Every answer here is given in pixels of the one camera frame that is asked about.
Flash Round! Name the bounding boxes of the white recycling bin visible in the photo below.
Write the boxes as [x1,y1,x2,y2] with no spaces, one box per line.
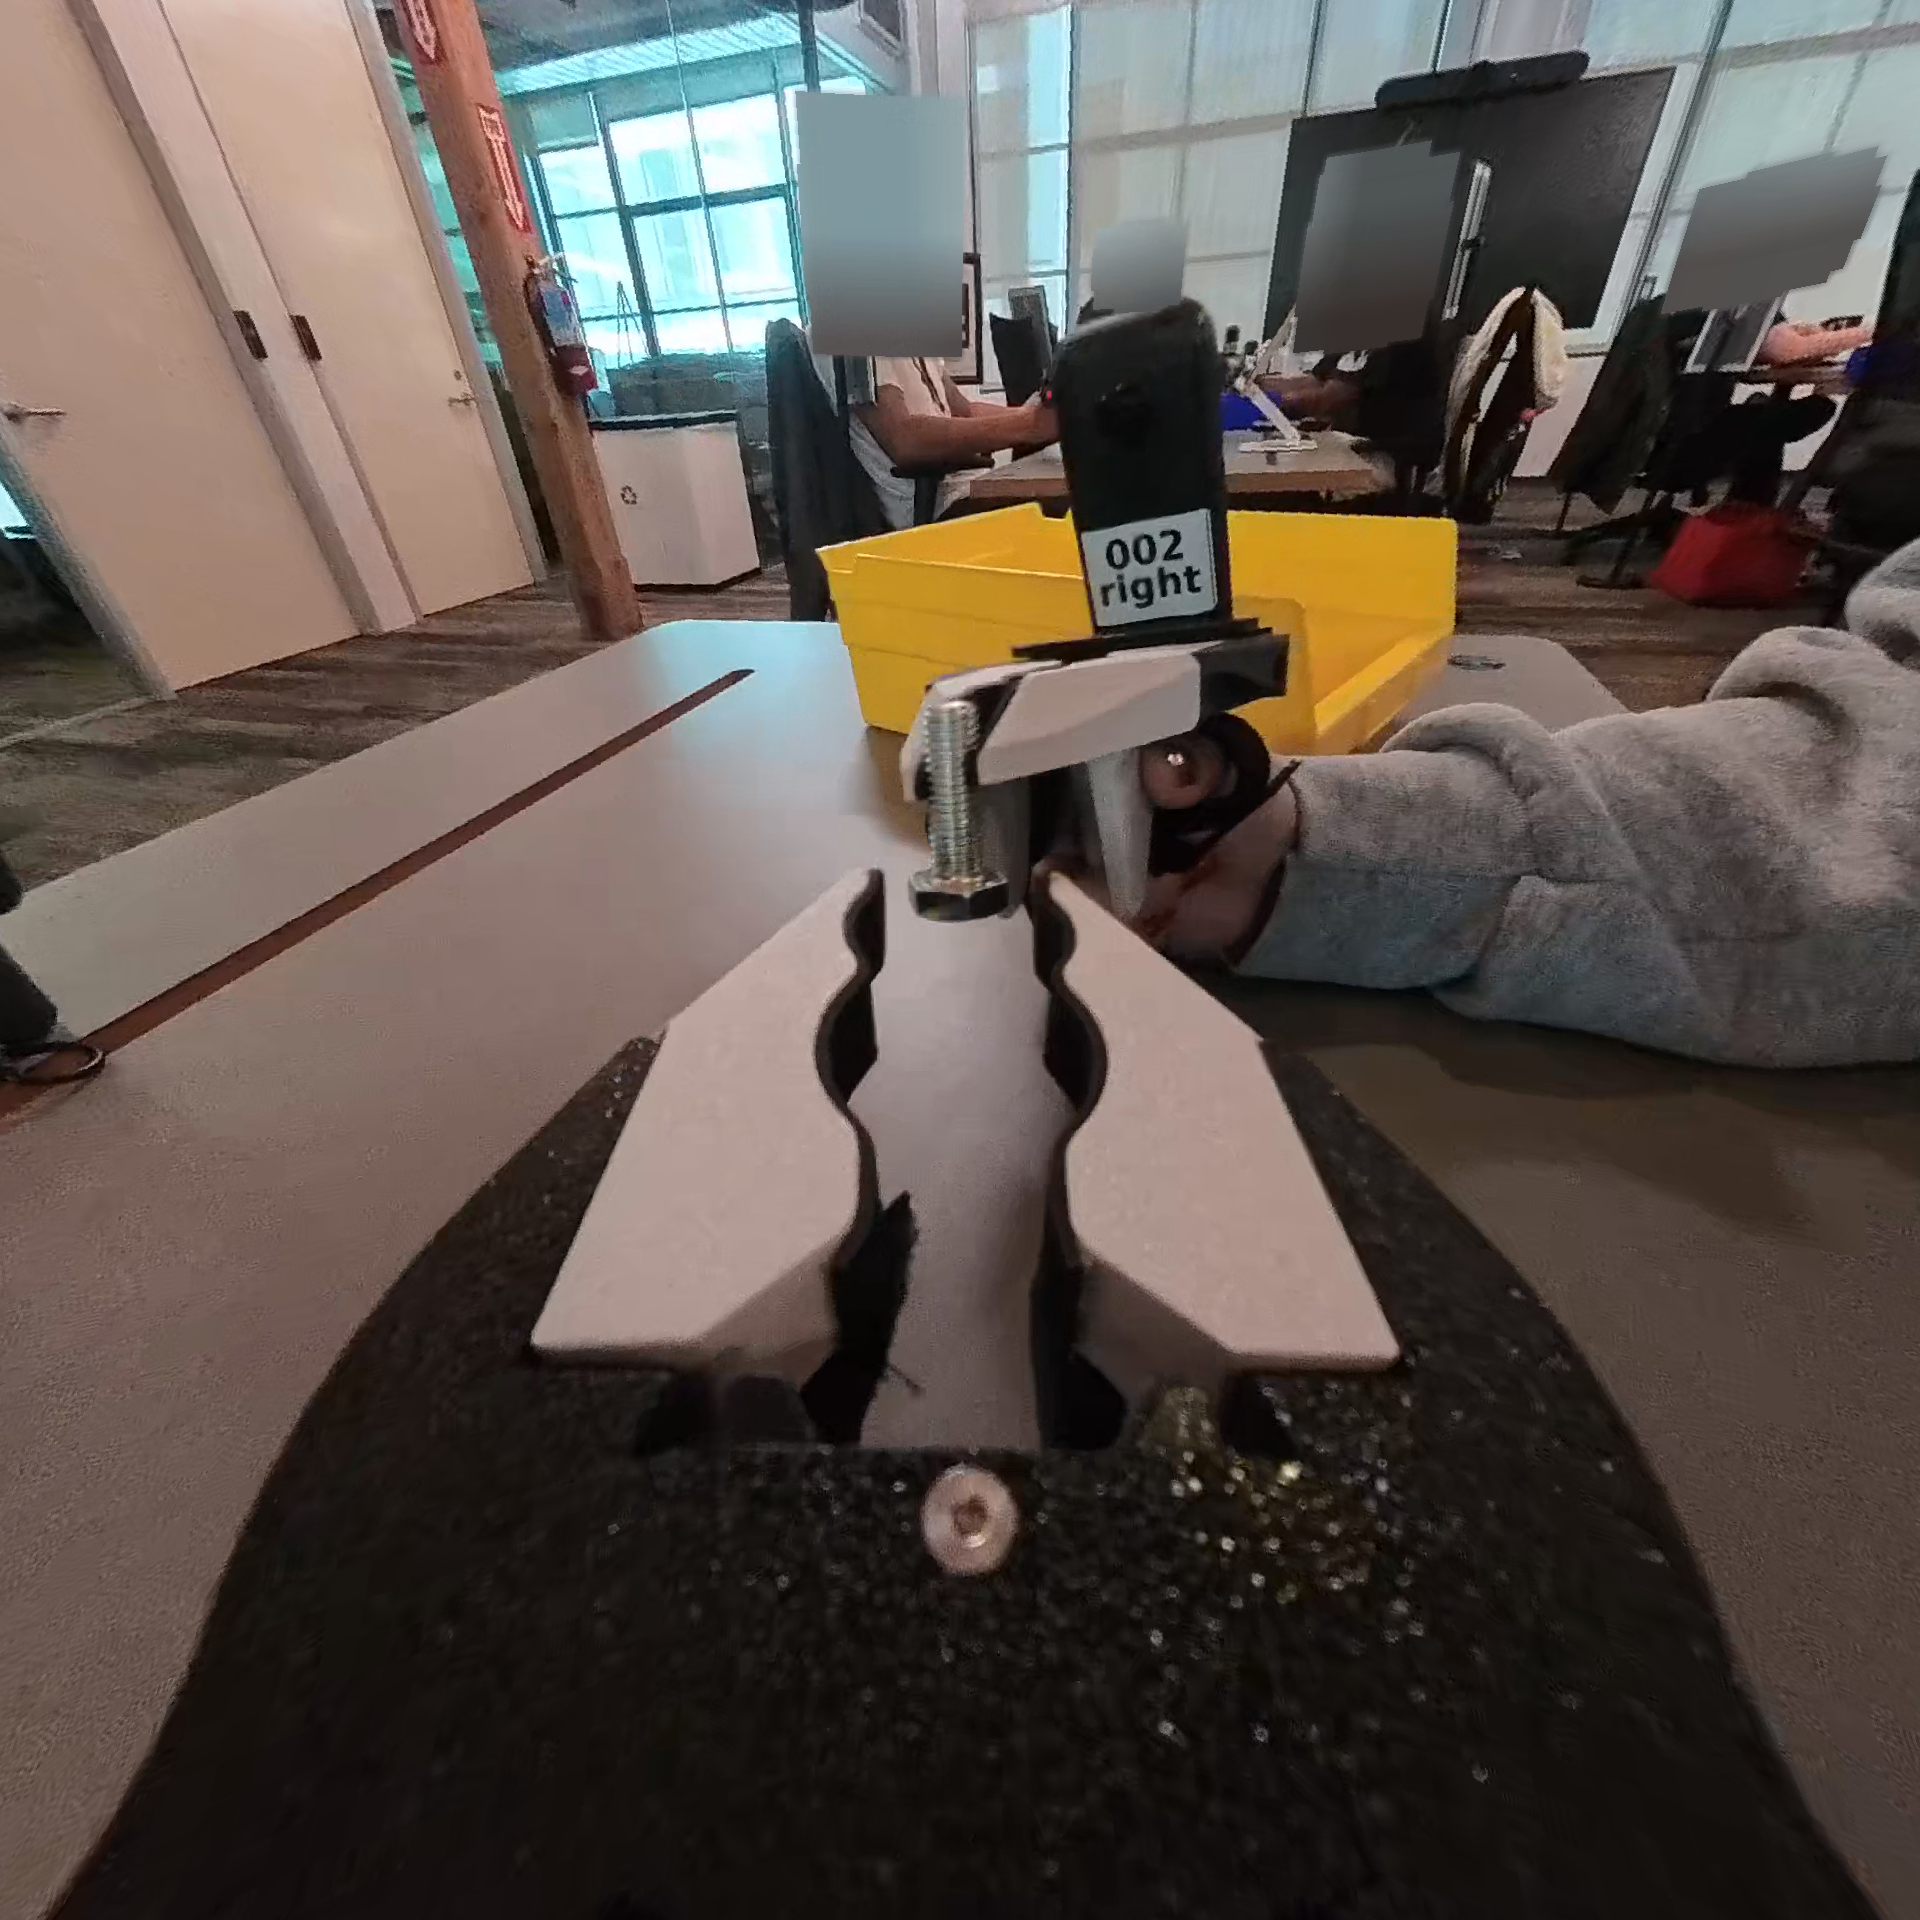
[589,410,761,591]

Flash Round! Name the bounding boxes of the black jacket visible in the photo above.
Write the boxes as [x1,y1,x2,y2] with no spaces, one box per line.
[1552,296,1673,511]

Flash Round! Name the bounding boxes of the person's right hand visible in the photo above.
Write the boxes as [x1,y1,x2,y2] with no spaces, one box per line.
[1140,743,1300,972]

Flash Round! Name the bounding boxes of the person's right forearm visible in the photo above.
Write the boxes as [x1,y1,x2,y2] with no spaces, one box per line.
[1231,536,1920,1069]

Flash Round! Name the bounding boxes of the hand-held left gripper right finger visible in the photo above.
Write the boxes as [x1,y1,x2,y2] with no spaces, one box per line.
[1029,870,1403,1393]

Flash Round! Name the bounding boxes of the large yellow plastic bin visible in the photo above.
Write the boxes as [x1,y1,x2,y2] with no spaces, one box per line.
[816,503,1461,752]

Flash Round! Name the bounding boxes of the red fire extinguisher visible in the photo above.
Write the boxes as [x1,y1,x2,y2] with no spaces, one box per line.
[525,252,601,400]

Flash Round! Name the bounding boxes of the red bag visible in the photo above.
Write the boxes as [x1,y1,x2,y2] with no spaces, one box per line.
[1648,503,1813,608]

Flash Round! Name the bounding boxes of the large black screen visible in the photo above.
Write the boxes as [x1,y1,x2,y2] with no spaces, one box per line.
[1263,64,1677,350]

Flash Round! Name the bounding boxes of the black office chair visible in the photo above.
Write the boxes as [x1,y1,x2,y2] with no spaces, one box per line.
[766,317,902,623]

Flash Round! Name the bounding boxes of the wooden office desk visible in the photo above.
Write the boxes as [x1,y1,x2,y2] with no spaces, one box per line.
[966,431,1397,506]

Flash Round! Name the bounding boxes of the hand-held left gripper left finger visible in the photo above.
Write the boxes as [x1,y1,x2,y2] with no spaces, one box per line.
[528,865,920,1390]

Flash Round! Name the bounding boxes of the steel hex bolt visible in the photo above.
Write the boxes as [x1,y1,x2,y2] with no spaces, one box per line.
[907,696,1027,925]

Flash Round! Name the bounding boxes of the white jacket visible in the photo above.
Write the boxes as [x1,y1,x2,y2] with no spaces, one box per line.
[1444,285,1571,520]

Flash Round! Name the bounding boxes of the white door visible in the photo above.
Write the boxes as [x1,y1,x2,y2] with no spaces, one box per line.
[0,0,360,695]
[158,0,540,618]

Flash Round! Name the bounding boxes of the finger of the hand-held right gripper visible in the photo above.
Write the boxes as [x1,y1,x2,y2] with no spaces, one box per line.
[895,660,1052,810]
[975,648,1216,920]

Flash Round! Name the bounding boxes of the wooden column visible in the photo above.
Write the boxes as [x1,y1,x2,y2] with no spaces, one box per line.
[398,0,646,644]

